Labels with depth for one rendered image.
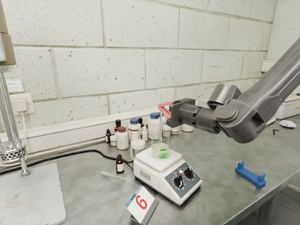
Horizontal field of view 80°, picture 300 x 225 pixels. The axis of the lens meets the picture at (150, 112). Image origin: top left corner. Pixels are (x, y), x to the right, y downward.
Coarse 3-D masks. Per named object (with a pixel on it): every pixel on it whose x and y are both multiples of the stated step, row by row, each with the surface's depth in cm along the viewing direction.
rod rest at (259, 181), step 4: (240, 164) 66; (236, 168) 67; (240, 168) 67; (244, 168) 67; (240, 172) 65; (244, 172) 65; (248, 172) 65; (248, 176) 62; (252, 176) 62; (256, 176) 62; (260, 176) 59; (264, 176) 60; (252, 180) 61; (256, 180) 60; (260, 180) 59; (264, 180) 60; (260, 184) 59
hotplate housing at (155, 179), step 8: (136, 160) 61; (184, 160) 62; (136, 168) 61; (144, 168) 58; (152, 168) 57; (168, 168) 57; (136, 176) 63; (144, 176) 59; (152, 176) 56; (160, 176) 54; (152, 184) 57; (160, 184) 54; (168, 184) 52; (200, 184) 58; (160, 192) 55; (168, 192) 52; (192, 192) 55; (176, 200) 51; (184, 200) 52
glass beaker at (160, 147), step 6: (156, 132) 61; (162, 132) 61; (168, 132) 60; (156, 138) 56; (162, 138) 56; (168, 138) 57; (156, 144) 57; (162, 144) 57; (168, 144) 58; (156, 150) 57; (162, 150) 57; (168, 150) 59; (156, 156) 58; (162, 156) 58; (168, 156) 60
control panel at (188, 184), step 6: (186, 162) 61; (180, 168) 58; (186, 168) 59; (174, 174) 56; (180, 174) 56; (168, 180) 53; (186, 180) 55; (192, 180) 56; (198, 180) 57; (174, 186) 52; (186, 186) 54; (192, 186) 55; (180, 192) 52; (186, 192) 52
